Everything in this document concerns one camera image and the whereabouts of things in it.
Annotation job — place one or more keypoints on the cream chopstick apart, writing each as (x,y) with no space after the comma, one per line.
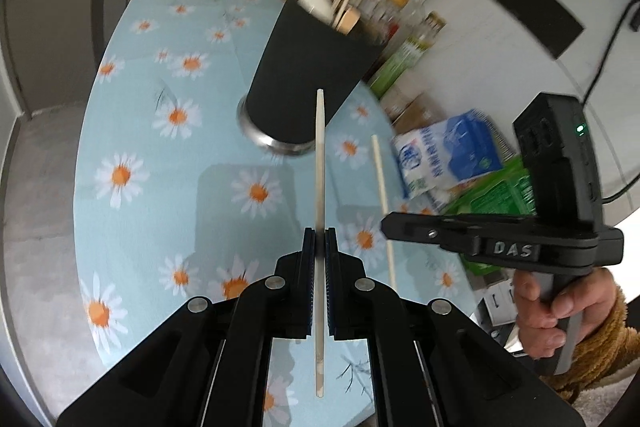
(382,195)

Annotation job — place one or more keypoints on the daisy print blue tablecloth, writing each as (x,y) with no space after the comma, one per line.
(172,200)

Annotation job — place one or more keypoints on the black utensil holder cup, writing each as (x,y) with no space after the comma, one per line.
(302,56)

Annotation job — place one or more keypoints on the green sugar bag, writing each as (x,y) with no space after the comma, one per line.
(506,192)

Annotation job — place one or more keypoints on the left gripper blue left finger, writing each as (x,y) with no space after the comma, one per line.
(295,300)

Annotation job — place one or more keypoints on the person's right hand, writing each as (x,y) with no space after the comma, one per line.
(538,323)

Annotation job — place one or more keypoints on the white blue salt bag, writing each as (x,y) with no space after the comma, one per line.
(453,151)

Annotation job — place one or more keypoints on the green label oil bottle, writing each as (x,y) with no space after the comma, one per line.
(410,52)

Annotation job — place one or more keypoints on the capybara print spoon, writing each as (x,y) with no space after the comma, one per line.
(348,21)

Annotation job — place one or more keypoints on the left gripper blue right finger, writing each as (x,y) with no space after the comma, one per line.
(345,302)

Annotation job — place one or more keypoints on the cream plastic spoon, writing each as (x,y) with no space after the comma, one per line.
(320,9)

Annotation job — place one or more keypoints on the black wall panel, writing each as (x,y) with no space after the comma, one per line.
(548,21)

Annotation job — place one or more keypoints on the black tracking camera box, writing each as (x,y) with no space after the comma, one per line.
(557,151)

